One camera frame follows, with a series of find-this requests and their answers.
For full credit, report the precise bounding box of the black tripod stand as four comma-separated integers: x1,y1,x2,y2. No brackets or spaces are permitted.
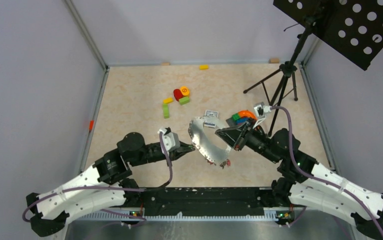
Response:
243,19,315,137

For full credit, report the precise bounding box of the yellow rectangular block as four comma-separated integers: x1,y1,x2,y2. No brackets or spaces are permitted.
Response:
163,97,174,104

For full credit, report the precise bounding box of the yellow block at far edge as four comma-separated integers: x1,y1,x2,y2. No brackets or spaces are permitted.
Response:
199,64,209,70

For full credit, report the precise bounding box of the perforated metal keyring plate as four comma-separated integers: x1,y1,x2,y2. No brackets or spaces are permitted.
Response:
188,116,231,169

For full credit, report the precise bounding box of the red cylinder block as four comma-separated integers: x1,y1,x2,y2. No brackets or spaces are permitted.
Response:
173,88,184,102

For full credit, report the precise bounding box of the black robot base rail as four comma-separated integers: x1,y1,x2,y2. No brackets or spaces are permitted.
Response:
122,187,279,217

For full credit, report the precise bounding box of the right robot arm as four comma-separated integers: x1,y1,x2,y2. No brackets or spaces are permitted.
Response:
215,120,383,240

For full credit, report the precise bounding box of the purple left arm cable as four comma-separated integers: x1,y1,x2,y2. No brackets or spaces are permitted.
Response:
21,132,174,229

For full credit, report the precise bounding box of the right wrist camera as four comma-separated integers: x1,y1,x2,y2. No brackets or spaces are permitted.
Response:
253,102,272,129

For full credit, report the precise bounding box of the orange round block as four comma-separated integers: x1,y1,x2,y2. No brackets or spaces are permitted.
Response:
179,86,190,97

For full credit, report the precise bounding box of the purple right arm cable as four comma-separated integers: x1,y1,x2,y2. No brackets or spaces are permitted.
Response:
270,105,383,240

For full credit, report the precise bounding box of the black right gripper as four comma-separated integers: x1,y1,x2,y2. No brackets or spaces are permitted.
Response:
215,117,281,164

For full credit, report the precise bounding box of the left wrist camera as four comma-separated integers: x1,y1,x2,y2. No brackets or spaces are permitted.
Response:
158,127,181,153

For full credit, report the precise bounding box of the playing card deck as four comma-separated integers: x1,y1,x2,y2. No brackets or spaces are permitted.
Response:
203,109,219,129

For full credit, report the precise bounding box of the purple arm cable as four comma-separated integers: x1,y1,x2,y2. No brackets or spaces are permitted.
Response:
21,132,174,229
270,105,383,240

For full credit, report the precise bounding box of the blue lego brick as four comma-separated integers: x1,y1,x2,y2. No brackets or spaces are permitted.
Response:
235,117,249,125

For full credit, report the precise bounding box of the orange curved lego tube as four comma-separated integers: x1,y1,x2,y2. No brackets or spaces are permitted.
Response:
237,110,257,120

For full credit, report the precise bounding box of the black perforated panel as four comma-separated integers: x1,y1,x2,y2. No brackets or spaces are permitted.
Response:
273,0,383,71

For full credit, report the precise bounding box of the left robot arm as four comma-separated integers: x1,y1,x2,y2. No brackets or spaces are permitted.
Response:
22,127,196,237

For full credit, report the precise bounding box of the grey lego baseplate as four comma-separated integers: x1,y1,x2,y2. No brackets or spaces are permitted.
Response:
225,117,237,127

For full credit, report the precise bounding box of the green rectangular block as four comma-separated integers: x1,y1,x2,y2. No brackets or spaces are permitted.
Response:
178,96,190,105

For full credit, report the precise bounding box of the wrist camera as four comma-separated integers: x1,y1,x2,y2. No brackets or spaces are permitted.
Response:
253,102,272,129
158,127,181,153

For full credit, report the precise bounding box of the green lego brick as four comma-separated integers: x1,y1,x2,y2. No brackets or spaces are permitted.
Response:
231,113,241,121

